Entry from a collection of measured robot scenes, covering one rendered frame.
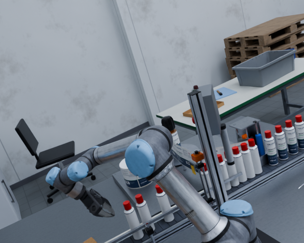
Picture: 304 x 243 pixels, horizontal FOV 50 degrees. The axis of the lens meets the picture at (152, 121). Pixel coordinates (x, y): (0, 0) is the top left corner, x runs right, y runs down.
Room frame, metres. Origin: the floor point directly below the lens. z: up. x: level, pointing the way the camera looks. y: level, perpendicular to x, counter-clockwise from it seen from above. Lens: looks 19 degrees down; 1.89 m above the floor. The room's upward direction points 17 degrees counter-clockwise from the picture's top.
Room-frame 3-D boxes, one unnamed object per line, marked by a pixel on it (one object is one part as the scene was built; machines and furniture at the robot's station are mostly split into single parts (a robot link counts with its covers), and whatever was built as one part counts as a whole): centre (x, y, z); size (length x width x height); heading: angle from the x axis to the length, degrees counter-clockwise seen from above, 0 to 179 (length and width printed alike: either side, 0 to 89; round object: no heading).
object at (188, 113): (3.05, -0.52, 0.82); 0.34 x 0.24 x 0.04; 119
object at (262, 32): (5.62, -2.40, 0.50); 1.43 x 0.97 x 1.00; 113
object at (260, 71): (3.44, -1.35, 0.91); 0.60 x 0.40 x 0.22; 116
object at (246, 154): (1.56, -0.43, 0.98); 0.05 x 0.05 x 0.20
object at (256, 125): (1.68, -0.49, 1.01); 0.14 x 0.13 x 0.26; 108
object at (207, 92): (1.42, -0.25, 1.38); 0.17 x 0.10 x 0.19; 163
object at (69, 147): (3.93, 1.29, 0.53); 0.67 x 0.67 x 1.06
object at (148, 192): (1.92, -0.10, 0.86); 0.80 x 0.67 x 0.05; 108
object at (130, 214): (1.35, 0.23, 0.98); 0.05 x 0.05 x 0.20
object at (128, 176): (1.91, 0.18, 0.95); 0.20 x 0.20 x 0.14
